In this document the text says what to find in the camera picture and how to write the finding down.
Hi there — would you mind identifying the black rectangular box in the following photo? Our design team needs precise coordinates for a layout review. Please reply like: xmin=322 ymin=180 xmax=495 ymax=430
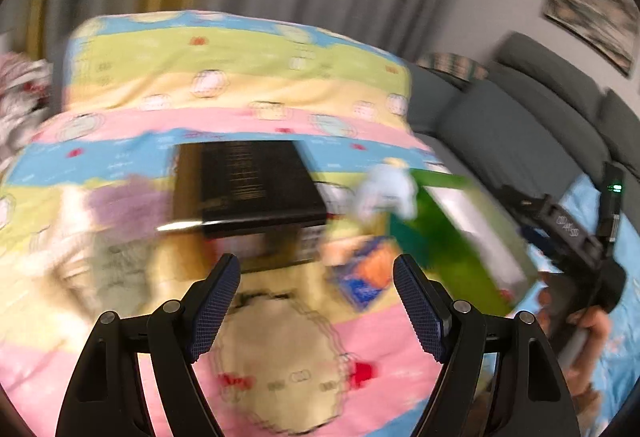
xmin=172 ymin=140 xmax=329 ymax=274

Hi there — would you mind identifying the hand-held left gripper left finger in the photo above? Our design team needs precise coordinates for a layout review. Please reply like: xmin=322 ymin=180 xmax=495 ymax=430
xmin=55 ymin=253 xmax=241 ymax=437

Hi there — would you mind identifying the green cardboard box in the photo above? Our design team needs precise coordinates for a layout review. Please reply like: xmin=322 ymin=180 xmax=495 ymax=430
xmin=387 ymin=167 xmax=542 ymax=318

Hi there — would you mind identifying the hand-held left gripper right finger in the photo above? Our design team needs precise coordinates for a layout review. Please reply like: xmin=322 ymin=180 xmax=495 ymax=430
xmin=392 ymin=253 xmax=581 ymax=437

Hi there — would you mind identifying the blue packet of coloured cloths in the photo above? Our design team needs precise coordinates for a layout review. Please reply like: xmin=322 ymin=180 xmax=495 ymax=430
xmin=322 ymin=234 xmax=402 ymax=314

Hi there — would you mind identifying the person's right hand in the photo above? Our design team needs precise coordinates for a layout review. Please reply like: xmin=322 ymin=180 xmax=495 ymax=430
xmin=537 ymin=271 xmax=615 ymax=398

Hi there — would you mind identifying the cream and purple plush toy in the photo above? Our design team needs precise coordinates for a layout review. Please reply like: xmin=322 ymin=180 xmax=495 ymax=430
xmin=60 ymin=172 xmax=177 ymax=318

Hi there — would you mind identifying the grey sofa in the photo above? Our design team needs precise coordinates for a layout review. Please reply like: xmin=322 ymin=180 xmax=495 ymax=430
xmin=407 ymin=32 xmax=640 ymax=199

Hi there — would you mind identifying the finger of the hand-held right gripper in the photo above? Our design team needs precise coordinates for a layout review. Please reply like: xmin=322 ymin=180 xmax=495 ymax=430
xmin=497 ymin=184 xmax=553 ymax=224
xmin=517 ymin=223 xmax=566 ymax=274

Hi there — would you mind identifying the red and white patterned cloth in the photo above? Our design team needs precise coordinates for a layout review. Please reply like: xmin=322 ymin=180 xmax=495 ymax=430
xmin=0 ymin=51 xmax=55 ymax=154

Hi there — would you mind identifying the light blue plush toy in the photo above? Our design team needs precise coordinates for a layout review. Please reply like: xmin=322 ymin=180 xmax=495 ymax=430
xmin=354 ymin=157 xmax=422 ymax=224

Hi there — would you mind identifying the pastel striped printed blanket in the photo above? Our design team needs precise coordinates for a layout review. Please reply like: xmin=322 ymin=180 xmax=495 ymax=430
xmin=0 ymin=10 xmax=640 ymax=437

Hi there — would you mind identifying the striped cushion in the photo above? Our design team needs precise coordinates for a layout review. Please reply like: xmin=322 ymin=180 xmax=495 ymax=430
xmin=416 ymin=51 xmax=490 ymax=84

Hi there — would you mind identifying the framed wall picture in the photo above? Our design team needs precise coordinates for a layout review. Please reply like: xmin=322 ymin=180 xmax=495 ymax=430
xmin=542 ymin=0 xmax=639 ymax=79

